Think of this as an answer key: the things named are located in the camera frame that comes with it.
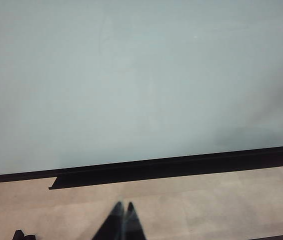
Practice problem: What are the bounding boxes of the black plastic clip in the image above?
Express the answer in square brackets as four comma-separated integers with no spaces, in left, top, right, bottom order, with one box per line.
[12,229,37,240]

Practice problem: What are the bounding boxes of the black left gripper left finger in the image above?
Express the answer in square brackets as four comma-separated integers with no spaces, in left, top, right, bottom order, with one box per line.
[91,201,125,240]

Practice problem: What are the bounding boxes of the black edge strip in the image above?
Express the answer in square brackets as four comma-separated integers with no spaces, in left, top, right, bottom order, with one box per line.
[248,233,283,240]

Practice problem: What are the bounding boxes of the black table edge rail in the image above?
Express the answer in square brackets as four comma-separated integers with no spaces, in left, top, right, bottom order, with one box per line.
[48,149,283,190]

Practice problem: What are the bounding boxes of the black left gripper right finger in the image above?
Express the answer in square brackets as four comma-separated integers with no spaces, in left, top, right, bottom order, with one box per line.
[125,201,147,240]

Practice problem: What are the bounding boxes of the white whiteboard with black frame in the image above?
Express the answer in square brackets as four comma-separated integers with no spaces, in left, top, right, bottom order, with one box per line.
[0,0,283,185]

